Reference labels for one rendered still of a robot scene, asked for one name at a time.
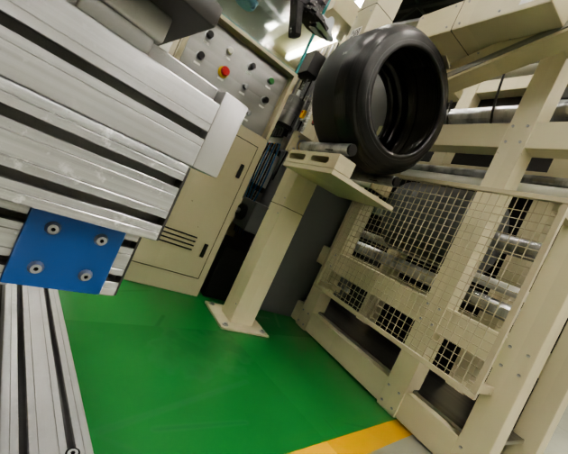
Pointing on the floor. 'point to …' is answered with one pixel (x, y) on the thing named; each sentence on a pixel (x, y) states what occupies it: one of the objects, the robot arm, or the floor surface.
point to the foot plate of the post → (233, 322)
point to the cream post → (287, 205)
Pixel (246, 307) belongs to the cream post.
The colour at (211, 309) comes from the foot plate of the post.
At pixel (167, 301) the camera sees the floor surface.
